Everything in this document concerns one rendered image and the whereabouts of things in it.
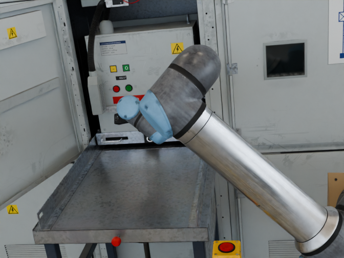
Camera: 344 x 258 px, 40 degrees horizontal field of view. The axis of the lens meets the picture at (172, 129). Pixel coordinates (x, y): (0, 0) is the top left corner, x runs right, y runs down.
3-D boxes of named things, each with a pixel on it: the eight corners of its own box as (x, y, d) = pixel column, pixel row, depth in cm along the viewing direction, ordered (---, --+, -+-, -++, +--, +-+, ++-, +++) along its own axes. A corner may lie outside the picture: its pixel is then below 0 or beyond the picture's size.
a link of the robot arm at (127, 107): (130, 125, 168) (109, 108, 171) (138, 130, 181) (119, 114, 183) (146, 104, 169) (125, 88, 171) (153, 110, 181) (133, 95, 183)
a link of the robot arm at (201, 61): (202, 22, 113) (174, 81, 180) (170, 60, 111) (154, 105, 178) (239, 52, 113) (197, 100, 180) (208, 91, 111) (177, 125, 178)
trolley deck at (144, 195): (209, 241, 157) (208, 226, 154) (35, 244, 166) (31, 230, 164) (217, 156, 219) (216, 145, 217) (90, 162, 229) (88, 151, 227)
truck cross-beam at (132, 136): (207, 139, 220) (206, 127, 218) (97, 145, 229) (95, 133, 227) (208, 135, 225) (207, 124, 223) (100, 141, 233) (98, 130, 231)
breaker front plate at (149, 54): (200, 130, 219) (191, 28, 202) (101, 136, 227) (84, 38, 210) (201, 129, 220) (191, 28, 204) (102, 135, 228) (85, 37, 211)
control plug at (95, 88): (102, 114, 212) (96, 77, 206) (92, 115, 212) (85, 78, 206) (107, 109, 219) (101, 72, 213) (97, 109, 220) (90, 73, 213)
